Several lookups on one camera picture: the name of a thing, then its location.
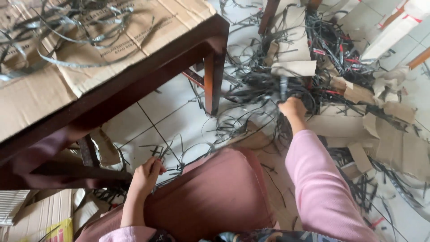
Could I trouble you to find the flattened beige cardboard cartons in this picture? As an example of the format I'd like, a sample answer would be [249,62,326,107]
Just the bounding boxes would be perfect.
[0,189,111,242]

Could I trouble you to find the white corrugated sheet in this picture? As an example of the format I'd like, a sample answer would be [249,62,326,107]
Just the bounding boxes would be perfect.
[0,190,31,226]

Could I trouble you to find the dark brown wooden table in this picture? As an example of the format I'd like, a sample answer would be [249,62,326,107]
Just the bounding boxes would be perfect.
[0,13,230,191]

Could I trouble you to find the thin black plastic strips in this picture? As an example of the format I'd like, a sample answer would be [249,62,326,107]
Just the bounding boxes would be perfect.
[138,134,189,195]

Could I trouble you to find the person's patterned dark top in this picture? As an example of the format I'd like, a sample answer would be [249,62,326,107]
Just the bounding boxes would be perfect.
[148,229,340,242]

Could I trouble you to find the person's left hand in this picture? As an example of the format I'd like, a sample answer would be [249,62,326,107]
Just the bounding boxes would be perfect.
[129,156,167,199]

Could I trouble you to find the person's right hand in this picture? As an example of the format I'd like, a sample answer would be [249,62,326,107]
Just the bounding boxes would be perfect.
[278,96,308,124]

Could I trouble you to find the brown wooden furniture leg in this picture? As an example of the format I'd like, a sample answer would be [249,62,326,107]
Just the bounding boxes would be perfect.
[258,0,281,35]

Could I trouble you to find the yellow plastic packet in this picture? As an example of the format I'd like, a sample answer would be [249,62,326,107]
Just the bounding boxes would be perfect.
[20,217,74,242]

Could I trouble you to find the brown cardboard sheet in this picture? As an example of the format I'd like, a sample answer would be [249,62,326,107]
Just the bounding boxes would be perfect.
[0,0,217,142]

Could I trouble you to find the orange wooden stick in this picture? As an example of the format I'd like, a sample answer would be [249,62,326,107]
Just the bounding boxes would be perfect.
[406,47,430,70]

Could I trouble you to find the scattered brown cardboard scraps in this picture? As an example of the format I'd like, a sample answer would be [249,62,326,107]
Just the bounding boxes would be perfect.
[232,0,430,184]

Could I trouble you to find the loose grey strips on cardboard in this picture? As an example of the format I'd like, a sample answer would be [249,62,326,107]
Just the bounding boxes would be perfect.
[0,0,158,81]

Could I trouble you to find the heap of black strap offcuts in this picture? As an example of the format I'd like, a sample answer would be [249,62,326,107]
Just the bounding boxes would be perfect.
[188,0,430,236]

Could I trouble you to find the white carton with red tape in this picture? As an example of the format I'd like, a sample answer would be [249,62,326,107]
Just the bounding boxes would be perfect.
[359,0,430,62]

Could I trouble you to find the bundle of black strips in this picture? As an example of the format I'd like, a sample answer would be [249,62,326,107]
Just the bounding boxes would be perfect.
[274,75,296,105]

